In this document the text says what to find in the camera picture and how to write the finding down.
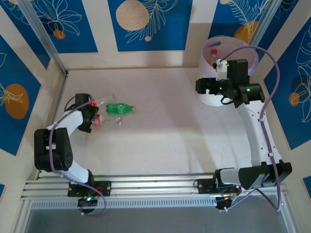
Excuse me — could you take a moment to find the green plastic soda bottle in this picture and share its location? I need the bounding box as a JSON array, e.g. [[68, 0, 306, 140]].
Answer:
[[106, 102, 137, 115]]

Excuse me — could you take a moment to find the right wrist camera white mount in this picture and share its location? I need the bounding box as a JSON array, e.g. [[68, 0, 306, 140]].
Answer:
[[212, 59, 229, 81]]

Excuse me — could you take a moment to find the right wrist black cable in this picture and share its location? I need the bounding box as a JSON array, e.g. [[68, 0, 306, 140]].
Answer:
[[220, 95, 236, 105]]

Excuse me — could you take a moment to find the aluminium table side rail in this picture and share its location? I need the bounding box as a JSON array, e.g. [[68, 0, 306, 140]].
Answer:
[[35, 71, 69, 181]]

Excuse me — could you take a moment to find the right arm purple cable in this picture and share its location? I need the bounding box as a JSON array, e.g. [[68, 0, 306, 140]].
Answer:
[[221, 45, 282, 212]]

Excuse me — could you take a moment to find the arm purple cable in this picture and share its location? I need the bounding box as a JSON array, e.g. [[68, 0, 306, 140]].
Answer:
[[221, 45, 282, 212], [50, 95, 107, 217]]

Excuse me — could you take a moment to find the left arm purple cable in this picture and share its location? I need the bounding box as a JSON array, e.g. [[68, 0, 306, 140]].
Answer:
[[50, 95, 107, 217]]

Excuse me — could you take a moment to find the aluminium frame post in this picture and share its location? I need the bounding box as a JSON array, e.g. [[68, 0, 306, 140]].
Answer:
[[249, 0, 284, 47], [17, 0, 69, 76]]

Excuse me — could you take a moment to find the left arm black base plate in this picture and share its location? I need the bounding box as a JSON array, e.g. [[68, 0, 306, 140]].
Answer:
[[67, 181, 112, 198]]

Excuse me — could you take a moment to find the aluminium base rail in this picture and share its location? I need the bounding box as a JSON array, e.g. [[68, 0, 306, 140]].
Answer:
[[20, 171, 289, 202]]

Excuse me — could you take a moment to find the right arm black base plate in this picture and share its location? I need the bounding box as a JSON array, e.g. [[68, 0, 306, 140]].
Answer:
[[197, 178, 219, 195]]

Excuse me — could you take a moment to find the grey slotted cable duct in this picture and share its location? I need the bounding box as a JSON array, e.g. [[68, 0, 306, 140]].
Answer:
[[30, 196, 217, 211]]

